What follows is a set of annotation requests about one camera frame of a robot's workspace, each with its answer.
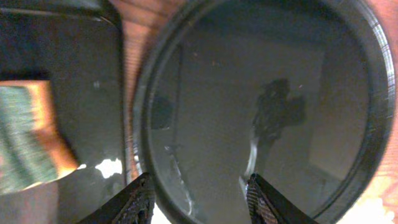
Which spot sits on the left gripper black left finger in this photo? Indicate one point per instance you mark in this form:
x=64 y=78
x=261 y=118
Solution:
x=133 y=205

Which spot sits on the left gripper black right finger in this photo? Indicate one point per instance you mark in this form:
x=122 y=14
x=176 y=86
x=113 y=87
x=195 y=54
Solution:
x=267 y=205

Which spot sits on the yellow green sponge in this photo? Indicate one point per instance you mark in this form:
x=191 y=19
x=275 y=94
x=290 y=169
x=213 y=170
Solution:
x=32 y=149

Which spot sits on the round black tray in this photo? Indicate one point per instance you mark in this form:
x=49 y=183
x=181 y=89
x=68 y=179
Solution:
x=302 y=93

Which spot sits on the rectangular black tray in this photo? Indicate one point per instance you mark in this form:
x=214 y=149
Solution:
x=77 y=46

